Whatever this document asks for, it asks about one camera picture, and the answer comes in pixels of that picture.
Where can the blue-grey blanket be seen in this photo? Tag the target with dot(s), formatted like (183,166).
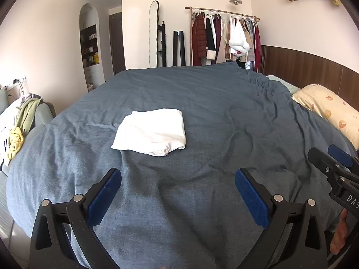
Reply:
(210,112)

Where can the person's right hand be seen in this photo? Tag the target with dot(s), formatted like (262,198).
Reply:
(340,232)

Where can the yellow crumpled cloth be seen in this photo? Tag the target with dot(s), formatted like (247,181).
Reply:
(15,141)

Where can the row of hanging clothes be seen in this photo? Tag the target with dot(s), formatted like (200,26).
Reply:
(199,39)

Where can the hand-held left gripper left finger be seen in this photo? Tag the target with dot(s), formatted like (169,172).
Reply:
(103,199)

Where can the pale green bed sheet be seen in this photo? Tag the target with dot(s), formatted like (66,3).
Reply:
(283,85)

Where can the cream printed pillow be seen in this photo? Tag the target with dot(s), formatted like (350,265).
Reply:
(325,106)

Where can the striped black white cloth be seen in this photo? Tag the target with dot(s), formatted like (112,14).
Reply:
(4,148)

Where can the cream pants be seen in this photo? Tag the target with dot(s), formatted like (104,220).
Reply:
(151,131)

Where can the yellow bag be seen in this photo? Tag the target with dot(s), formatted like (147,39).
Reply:
(95,58)

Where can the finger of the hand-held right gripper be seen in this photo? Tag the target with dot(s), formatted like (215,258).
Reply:
(340,155)
(319,161)

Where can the green cloth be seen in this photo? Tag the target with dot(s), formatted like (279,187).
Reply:
(26,112)

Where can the wooden clothes rack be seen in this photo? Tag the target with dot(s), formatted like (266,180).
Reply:
(218,10)

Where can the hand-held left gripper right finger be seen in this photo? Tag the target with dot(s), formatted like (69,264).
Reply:
(252,199)

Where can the black cylindrical stand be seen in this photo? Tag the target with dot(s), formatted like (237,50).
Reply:
(178,47)

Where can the dark brown door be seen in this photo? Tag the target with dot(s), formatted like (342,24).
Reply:
(116,44)

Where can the wavy standing mirror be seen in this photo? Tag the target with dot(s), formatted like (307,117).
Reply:
(153,33)

